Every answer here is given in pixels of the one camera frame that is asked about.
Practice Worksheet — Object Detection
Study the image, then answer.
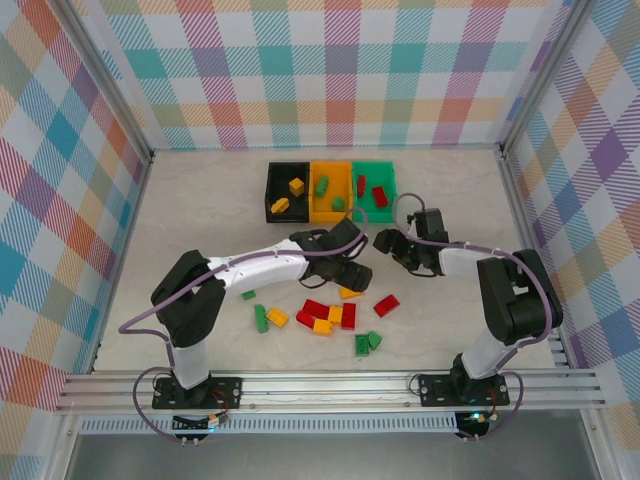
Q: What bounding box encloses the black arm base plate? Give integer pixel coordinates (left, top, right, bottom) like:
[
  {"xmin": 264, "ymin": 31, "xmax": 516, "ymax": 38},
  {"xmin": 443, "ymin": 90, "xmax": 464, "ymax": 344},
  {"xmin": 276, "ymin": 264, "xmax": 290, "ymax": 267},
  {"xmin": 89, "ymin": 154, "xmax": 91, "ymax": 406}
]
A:
[
  {"xmin": 417, "ymin": 372, "xmax": 511, "ymax": 407},
  {"xmin": 152, "ymin": 375, "xmax": 244, "ymax": 411}
]

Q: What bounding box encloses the green plastic bin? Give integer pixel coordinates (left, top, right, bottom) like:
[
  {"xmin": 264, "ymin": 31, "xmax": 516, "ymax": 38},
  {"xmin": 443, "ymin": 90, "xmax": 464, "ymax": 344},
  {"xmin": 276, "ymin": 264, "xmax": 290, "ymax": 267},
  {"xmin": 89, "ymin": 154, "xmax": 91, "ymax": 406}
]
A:
[{"xmin": 351, "ymin": 159, "xmax": 400, "ymax": 224}]

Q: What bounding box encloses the aluminium side rail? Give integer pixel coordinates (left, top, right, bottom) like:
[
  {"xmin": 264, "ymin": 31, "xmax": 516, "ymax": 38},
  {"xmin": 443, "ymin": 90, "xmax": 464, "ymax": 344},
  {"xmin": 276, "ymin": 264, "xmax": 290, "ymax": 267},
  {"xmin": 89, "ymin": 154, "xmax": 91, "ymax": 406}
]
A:
[
  {"xmin": 499, "ymin": 144, "xmax": 571, "ymax": 369},
  {"xmin": 88, "ymin": 149, "xmax": 156, "ymax": 374}
]

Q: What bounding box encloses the white slotted cable duct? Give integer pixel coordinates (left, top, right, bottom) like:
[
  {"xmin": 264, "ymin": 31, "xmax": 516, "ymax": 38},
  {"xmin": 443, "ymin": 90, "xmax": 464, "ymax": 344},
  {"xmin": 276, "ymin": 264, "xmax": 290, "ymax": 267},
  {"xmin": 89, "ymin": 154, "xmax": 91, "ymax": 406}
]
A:
[{"xmin": 79, "ymin": 413, "xmax": 459, "ymax": 435}]

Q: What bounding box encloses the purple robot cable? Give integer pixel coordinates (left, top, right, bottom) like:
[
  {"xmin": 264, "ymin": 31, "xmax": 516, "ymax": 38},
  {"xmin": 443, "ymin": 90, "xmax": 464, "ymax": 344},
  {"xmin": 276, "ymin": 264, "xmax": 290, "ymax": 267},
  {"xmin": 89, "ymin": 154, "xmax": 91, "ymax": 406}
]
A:
[
  {"xmin": 118, "ymin": 204, "xmax": 371, "ymax": 444},
  {"xmin": 392, "ymin": 192, "xmax": 561, "ymax": 444}
]

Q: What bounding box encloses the aluminium frame post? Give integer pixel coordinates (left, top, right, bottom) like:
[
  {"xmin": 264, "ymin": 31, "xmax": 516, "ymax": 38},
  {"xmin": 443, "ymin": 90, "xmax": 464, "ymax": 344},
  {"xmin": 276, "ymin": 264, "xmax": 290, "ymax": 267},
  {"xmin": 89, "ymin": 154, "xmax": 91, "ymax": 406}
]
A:
[
  {"xmin": 57, "ymin": 0, "xmax": 156, "ymax": 164},
  {"xmin": 497, "ymin": 0, "xmax": 599, "ymax": 154}
]

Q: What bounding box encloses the black connector board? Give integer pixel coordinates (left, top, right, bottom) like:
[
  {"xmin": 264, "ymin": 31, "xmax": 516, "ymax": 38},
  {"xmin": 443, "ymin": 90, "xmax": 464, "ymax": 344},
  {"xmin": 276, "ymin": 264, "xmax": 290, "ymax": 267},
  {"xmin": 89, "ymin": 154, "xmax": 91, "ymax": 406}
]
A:
[
  {"xmin": 454, "ymin": 410, "xmax": 494, "ymax": 444},
  {"xmin": 172, "ymin": 414, "xmax": 221, "ymax": 446}
]

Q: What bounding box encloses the black plastic bin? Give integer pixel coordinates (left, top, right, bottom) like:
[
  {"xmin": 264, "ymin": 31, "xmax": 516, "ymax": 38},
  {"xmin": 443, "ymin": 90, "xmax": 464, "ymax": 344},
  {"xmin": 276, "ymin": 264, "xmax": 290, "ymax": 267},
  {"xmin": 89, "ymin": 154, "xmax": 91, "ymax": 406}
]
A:
[{"xmin": 264, "ymin": 160, "xmax": 312, "ymax": 225}]

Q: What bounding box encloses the aluminium mounting rail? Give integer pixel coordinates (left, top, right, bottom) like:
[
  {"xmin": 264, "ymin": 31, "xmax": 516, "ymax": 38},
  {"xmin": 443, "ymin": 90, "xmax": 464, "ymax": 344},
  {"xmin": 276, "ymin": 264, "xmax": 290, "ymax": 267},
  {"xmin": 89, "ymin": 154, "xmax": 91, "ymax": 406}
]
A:
[{"xmin": 54, "ymin": 369, "xmax": 609, "ymax": 414}]

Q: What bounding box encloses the orange plastic bin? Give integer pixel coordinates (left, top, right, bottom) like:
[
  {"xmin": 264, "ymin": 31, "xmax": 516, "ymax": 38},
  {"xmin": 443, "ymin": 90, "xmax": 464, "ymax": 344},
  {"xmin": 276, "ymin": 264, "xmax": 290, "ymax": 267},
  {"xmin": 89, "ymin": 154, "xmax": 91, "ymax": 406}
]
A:
[{"xmin": 308, "ymin": 160, "xmax": 355, "ymax": 224}]

